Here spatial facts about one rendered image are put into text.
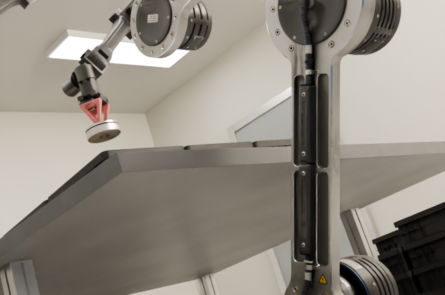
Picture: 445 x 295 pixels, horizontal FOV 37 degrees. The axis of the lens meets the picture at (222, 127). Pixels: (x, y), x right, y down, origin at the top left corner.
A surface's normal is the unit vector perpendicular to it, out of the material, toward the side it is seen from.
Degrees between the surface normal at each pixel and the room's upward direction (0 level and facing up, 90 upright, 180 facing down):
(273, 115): 90
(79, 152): 90
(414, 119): 90
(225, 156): 90
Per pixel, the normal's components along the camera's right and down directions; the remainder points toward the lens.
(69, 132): 0.64, -0.42
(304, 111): -0.70, 0.00
